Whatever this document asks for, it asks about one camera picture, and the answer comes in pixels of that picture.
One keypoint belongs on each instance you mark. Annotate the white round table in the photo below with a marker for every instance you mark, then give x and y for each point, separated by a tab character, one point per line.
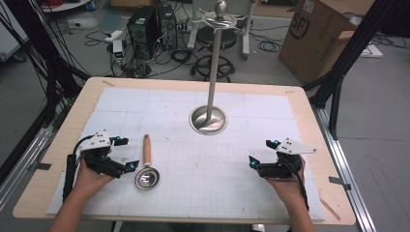
64	5

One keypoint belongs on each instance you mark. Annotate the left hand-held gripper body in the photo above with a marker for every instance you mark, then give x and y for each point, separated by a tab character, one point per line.
96	141

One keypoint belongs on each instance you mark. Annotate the thin wooden stick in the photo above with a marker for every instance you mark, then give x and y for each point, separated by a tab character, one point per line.
330	209

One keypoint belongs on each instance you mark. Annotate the white gridded mat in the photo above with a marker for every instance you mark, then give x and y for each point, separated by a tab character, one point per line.
209	180

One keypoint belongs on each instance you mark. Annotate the white metal stand frame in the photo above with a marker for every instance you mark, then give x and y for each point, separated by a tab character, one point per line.
246	29

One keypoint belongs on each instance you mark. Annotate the white power strip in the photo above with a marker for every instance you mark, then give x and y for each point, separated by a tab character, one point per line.
114	35

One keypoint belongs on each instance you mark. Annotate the aluminium rail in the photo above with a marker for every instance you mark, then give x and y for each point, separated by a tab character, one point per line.
22	161
345	167

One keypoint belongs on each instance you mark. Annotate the steel utensil stand rack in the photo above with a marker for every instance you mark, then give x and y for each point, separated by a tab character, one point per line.
209	121

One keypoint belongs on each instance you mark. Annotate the black computer tower green sticker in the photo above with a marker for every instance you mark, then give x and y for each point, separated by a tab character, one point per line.
141	32

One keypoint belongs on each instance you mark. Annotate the large cardboard box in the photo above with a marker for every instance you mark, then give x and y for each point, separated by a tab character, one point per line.
317	42

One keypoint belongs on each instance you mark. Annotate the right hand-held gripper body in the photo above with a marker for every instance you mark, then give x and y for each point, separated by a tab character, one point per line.
291	146

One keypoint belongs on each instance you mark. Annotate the black round stool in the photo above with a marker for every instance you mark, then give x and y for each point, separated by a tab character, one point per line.
225	40

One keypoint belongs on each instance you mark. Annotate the person's right hand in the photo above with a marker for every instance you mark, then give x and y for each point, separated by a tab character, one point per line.
290	190

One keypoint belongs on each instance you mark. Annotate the black metal frame beams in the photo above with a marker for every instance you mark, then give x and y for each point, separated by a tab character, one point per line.
348	58

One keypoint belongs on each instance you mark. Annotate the person's left hand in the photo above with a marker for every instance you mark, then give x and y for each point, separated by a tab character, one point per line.
88	182

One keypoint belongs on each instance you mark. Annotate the black tape strip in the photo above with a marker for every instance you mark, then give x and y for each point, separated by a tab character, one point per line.
43	166
340	182

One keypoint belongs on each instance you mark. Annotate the small white device green display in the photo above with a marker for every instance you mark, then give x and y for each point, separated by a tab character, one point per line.
118	50

